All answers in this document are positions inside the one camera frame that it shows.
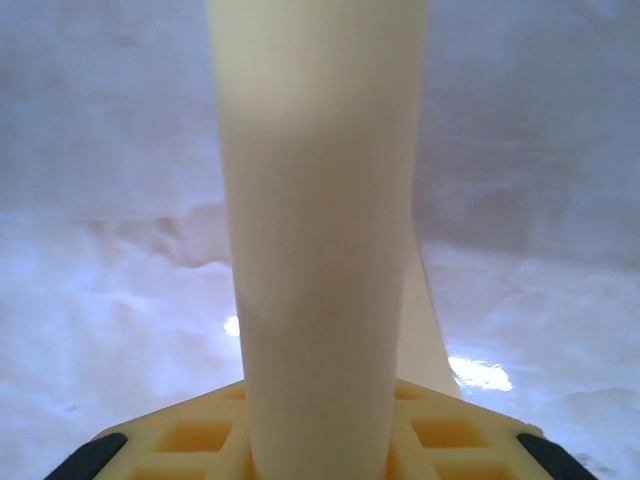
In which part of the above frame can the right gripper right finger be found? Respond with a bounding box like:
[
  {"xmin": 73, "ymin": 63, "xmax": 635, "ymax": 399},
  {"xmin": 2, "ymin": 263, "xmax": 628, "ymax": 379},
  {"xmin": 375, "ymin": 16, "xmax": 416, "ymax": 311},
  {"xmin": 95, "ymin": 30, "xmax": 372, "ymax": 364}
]
[{"xmin": 385, "ymin": 377, "xmax": 601, "ymax": 480}]

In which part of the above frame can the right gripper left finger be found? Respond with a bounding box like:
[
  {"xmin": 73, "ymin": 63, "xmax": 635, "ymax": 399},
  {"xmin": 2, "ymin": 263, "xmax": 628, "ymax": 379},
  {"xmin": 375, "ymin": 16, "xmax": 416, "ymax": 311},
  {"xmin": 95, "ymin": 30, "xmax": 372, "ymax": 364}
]
[{"xmin": 47, "ymin": 379, "xmax": 257, "ymax": 480}]

